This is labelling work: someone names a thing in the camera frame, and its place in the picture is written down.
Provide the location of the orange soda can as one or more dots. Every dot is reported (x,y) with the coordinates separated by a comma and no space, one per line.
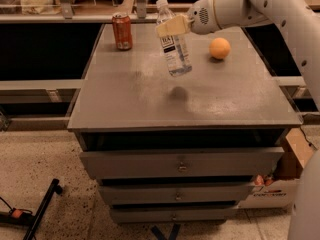
(121,23)

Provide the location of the white cardboard box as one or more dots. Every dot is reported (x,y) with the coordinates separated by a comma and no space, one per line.
(278,189)

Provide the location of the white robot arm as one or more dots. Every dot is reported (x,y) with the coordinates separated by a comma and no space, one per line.
(305,216)

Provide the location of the top grey drawer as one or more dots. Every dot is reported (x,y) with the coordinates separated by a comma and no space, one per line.
(174,163)

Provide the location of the bottom grey drawer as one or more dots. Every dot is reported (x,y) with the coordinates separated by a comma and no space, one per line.
(174,214)

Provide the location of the clear plastic water bottle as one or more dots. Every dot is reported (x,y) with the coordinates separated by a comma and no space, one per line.
(174,47)

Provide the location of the grey drawer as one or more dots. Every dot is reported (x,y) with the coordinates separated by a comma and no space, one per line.
(174,163)
(174,214)
(174,193)

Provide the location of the grey drawer cabinet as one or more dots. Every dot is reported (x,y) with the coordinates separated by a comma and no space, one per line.
(129,101)

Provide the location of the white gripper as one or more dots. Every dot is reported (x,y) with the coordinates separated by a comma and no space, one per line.
(201,18)

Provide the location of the middle grey drawer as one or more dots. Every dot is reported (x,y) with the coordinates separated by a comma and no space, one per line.
(174,193)

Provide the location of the orange ball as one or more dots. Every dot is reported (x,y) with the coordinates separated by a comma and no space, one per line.
(219,48)

